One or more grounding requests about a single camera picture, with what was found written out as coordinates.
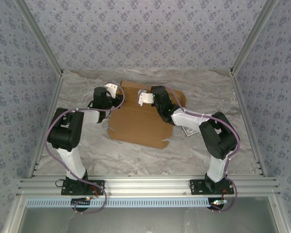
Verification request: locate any brown cardboard box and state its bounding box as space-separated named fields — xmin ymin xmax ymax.
xmin=107 ymin=80 xmax=187 ymax=150

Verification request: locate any blue playing card deck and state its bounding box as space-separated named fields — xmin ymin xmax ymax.
xmin=183 ymin=126 xmax=197 ymax=137

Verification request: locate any black adapter board with LED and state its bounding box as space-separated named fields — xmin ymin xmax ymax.
xmin=71 ymin=197 xmax=92 ymax=206
xmin=210 ymin=199 xmax=228 ymax=209

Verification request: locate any grey metal lower shelf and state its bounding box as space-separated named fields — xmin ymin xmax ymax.
xmin=4 ymin=196 xmax=291 ymax=233

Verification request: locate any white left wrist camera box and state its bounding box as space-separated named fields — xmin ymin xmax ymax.
xmin=104 ymin=83 xmax=121 ymax=99

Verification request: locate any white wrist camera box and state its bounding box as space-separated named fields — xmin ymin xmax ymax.
xmin=137 ymin=89 xmax=155 ymax=107
xmin=104 ymin=83 xmax=121 ymax=99

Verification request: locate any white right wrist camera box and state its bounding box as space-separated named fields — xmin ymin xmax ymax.
xmin=137 ymin=89 xmax=155 ymax=107

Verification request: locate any aluminium table side rail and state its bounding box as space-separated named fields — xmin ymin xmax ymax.
xmin=28 ymin=71 xmax=65 ymax=179
xmin=230 ymin=70 xmax=267 ymax=177

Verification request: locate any aluminium mounting rail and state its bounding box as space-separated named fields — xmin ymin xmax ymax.
xmin=16 ymin=176 xmax=281 ymax=196

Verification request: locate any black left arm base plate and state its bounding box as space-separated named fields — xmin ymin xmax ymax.
xmin=61 ymin=180 xmax=105 ymax=196

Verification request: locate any aluminium frame post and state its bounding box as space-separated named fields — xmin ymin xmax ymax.
xmin=229 ymin=0 xmax=280 ymax=76
xmin=14 ymin=0 xmax=65 ymax=76

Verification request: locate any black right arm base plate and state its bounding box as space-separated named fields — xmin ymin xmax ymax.
xmin=189 ymin=179 xmax=235 ymax=195

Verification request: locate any light blue slotted cable duct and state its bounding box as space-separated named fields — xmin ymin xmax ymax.
xmin=26 ymin=197 xmax=209 ymax=208

